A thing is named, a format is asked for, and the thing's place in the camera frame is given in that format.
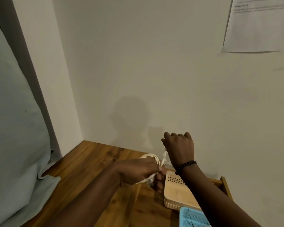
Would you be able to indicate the person's left forearm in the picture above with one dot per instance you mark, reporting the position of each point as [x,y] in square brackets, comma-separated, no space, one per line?
[90,200]

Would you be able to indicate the wooden tray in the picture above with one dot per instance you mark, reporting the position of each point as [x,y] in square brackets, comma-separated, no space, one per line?
[224,186]

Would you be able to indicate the person's right hand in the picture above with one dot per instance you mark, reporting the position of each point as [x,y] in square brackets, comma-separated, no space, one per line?
[179,151]

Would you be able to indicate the person's left thumb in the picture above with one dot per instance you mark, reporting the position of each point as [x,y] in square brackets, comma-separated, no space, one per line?
[160,168]

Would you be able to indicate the person's left hand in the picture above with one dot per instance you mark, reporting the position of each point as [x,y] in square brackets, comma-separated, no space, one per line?
[137,170]

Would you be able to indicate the light grey curtain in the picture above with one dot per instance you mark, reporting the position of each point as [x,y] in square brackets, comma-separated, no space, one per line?
[14,127]

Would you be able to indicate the person's right forearm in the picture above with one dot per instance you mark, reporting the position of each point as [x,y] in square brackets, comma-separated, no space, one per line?
[210,198]

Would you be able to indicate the blue woven cloth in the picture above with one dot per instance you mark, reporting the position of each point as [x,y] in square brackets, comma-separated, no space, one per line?
[191,217]

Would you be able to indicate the beige perforated plastic basket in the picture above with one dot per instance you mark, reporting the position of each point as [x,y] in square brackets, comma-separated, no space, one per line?
[179,193]

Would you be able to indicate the white printed paper sheet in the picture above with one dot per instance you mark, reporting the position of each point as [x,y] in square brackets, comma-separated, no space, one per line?
[258,25]

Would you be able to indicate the person's right thumb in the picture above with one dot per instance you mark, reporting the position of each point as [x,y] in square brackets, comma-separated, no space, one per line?
[163,143]

